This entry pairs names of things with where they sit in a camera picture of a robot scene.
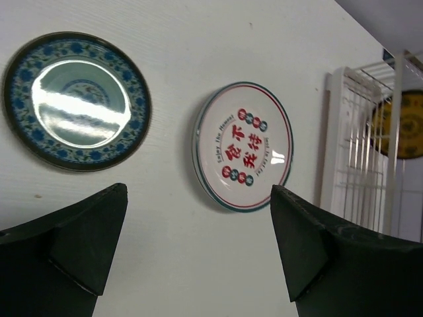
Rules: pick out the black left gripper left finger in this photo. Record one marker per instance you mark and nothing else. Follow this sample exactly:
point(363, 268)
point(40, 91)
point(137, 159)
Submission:
point(58, 264)

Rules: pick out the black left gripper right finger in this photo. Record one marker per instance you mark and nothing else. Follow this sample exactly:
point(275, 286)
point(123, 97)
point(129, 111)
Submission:
point(333, 267)

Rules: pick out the brown plate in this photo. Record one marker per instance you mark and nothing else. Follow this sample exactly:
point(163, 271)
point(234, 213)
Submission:
point(410, 126)

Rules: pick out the white plate red chinese characters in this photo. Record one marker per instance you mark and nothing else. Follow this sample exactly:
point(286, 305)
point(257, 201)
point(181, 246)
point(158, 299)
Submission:
point(242, 145)

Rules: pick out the dark green plate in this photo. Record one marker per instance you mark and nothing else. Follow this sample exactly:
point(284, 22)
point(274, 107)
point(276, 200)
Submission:
point(76, 101)

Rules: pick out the white wire dish rack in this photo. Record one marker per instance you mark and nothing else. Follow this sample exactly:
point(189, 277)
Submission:
point(378, 192)

